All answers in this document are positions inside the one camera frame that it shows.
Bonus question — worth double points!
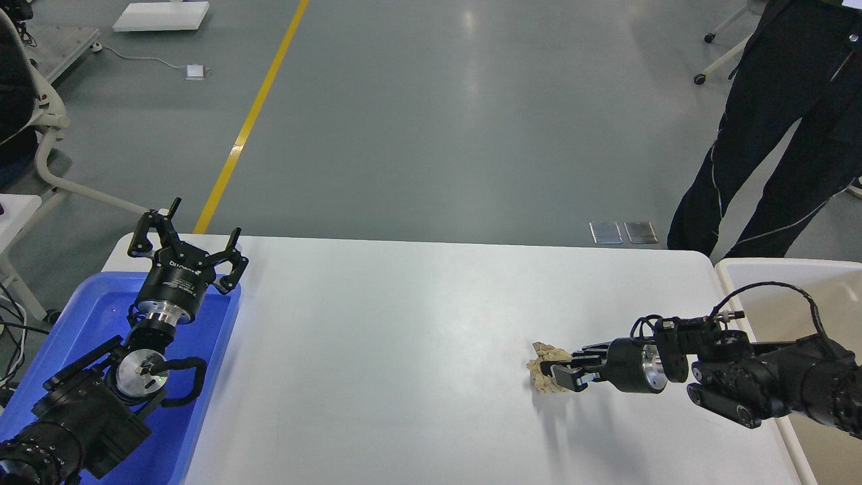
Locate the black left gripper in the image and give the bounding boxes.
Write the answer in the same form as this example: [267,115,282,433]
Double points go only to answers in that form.
[127,197,249,325]

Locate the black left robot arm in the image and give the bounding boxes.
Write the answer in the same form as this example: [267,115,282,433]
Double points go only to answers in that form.
[2,197,248,484]

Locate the right metal floor plate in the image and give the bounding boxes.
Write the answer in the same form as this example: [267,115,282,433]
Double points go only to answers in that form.
[623,221,659,245]

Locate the white side table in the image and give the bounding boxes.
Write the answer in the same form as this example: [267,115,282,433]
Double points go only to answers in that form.
[1,191,67,323]

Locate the metal floor plate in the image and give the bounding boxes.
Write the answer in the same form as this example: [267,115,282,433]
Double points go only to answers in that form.
[590,221,623,245]
[623,221,659,245]

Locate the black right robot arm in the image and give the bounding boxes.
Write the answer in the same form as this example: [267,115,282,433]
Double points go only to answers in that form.
[539,284,861,438]

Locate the white foam board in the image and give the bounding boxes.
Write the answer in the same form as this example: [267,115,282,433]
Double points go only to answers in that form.
[112,1,210,32]

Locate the left metal floor plate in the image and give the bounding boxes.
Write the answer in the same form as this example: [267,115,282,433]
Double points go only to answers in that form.
[590,221,623,245]

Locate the white office chair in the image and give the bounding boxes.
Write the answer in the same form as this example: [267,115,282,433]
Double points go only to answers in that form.
[2,1,147,214]

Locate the brown paper ball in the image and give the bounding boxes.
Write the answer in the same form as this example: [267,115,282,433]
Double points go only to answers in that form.
[527,342,572,394]

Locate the person in black clothes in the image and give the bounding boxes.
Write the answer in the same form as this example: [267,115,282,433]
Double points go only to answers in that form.
[666,1,861,258]

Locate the white power adapter with cable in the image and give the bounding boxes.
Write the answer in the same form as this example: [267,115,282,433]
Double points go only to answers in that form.
[90,42,209,80]

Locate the blue plastic bin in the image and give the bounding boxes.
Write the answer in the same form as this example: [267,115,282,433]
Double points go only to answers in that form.
[1,272,241,484]

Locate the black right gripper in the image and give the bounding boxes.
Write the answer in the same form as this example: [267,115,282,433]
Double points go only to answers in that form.
[550,337,668,394]

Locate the black cables on floor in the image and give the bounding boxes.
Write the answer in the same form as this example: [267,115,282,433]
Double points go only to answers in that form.
[0,283,52,398]

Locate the grey platform cart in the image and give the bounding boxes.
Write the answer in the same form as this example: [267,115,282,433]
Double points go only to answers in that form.
[24,24,101,83]

